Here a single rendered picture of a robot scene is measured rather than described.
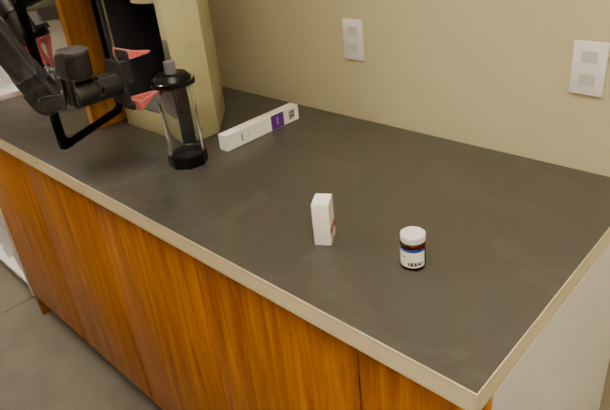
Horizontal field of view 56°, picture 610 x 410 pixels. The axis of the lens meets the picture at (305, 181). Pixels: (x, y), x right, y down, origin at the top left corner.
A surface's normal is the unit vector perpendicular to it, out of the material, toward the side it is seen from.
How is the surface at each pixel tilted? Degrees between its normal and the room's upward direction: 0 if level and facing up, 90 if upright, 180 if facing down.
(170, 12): 90
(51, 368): 0
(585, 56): 90
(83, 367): 0
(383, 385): 90
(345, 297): 0
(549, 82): 90
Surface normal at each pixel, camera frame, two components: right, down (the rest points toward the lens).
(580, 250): -0.09, -0.88
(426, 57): -0.68, 0.39
